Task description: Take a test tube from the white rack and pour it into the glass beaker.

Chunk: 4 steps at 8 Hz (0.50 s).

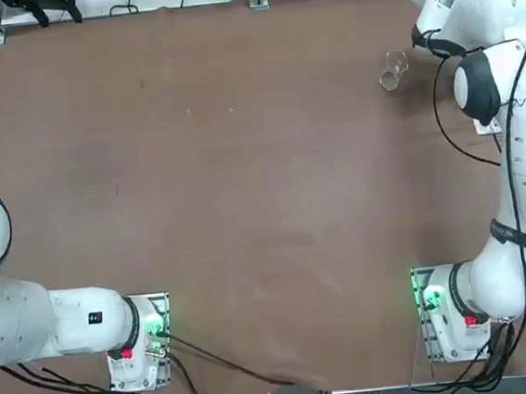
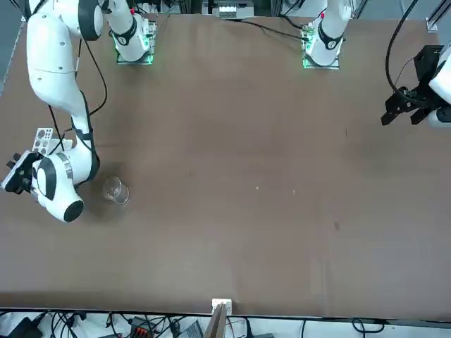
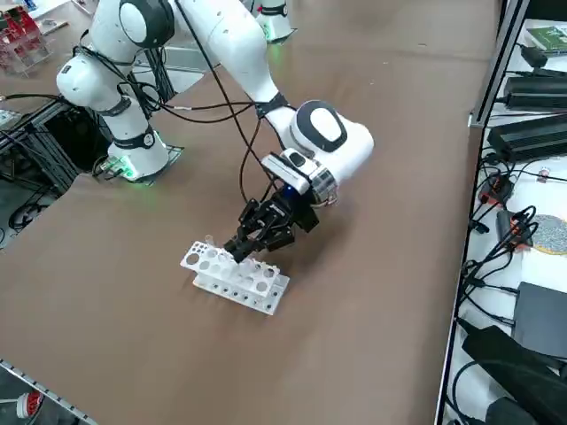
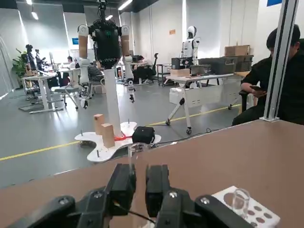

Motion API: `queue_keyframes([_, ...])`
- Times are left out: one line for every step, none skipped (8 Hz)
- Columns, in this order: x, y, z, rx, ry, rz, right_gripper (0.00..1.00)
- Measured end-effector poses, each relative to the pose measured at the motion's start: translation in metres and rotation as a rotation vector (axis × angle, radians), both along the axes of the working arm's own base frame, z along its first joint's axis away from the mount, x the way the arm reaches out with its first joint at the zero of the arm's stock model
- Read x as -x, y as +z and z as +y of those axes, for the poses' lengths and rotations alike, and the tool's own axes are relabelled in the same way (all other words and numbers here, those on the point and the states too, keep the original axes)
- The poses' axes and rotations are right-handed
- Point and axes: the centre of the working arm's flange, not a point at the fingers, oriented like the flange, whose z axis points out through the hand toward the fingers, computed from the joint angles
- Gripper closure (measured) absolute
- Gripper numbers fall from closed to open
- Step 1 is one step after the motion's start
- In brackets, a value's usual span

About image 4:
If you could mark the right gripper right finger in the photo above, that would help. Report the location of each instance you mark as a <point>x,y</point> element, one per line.
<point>156,190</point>

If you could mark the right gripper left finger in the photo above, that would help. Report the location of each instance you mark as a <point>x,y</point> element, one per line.
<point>121,187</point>

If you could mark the clear glass test tube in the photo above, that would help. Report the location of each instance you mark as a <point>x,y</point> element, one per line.
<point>138,148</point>
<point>240,204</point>

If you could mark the white test tube rack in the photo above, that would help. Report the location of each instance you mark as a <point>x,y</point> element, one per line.
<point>219,196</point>

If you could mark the wooden block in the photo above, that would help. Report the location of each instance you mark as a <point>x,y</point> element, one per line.
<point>98,124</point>
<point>108,135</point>

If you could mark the small black case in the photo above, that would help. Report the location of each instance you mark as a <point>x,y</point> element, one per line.
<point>142,135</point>

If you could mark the white stand leg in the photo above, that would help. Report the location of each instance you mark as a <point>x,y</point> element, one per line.
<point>175,111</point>

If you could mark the white work table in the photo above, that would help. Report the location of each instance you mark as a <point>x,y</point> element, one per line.
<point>202,95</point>

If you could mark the white office chair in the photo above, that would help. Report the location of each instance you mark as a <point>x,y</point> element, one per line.
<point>69,89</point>

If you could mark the flat cardboard box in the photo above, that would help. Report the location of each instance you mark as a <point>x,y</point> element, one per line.
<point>179,72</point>

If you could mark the white office desk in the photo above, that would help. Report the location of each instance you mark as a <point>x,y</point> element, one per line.
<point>44,92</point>

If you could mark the person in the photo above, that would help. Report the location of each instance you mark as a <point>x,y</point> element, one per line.
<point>71,63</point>
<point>292,83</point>
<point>145,59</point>

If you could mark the dark grey storage crate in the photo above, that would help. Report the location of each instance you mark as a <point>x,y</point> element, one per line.
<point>218,64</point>

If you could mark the black humanoid robot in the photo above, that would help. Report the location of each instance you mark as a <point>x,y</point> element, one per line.
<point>107,42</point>

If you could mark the white humanoid robot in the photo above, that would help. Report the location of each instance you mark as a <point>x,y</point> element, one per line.
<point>190,47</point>

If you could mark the green potted plant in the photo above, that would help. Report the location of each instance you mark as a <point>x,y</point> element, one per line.
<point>19,63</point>

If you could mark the large cardboard box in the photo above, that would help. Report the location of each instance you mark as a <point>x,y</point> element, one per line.
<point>237,50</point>

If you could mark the ceiling light strip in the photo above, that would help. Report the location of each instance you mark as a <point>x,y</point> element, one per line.
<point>35,15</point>
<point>125,4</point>

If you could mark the white pedestal base plate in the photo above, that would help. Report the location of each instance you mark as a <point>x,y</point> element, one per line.
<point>102,154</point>

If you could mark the white pedestal column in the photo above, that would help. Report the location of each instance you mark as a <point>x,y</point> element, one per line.
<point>112,107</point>

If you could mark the small blue wall sign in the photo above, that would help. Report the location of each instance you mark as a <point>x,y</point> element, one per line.
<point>75,41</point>

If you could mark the orange wall sign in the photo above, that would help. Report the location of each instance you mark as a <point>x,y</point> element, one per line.
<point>172,31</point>

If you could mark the aluminium frame post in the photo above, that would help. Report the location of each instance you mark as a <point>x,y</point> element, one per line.
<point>278,71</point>

